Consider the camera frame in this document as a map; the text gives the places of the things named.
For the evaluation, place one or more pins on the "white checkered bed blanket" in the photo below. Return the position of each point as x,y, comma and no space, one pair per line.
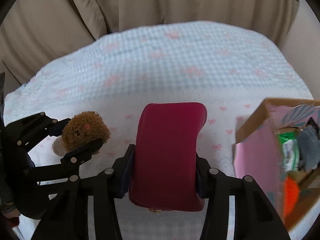
228,69

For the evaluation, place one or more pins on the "pink cardboard box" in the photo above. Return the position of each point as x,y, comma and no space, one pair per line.
257,153

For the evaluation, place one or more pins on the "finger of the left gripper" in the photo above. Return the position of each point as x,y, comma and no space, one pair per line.
24,134
70,163

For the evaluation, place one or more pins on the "grey soft cloth toy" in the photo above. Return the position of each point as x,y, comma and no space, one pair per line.
308,143

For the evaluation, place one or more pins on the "brown plush bear toy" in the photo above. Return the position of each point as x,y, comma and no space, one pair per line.
81,129

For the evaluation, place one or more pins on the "beige curtain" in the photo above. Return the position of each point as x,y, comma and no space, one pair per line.
35,32

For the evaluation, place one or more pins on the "green snack packet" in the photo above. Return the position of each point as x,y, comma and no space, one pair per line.
289,147

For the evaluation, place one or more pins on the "orange fuzzy ball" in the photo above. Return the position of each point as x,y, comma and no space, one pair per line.
290,195

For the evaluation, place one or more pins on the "person's left hand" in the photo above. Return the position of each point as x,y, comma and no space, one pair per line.
12,218

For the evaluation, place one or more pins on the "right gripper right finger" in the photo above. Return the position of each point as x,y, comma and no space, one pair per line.
255,216

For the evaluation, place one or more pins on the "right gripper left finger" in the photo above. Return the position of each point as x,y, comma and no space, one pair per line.
67,214

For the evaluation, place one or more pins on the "magenta soft pouch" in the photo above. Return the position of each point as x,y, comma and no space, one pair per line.
164,176

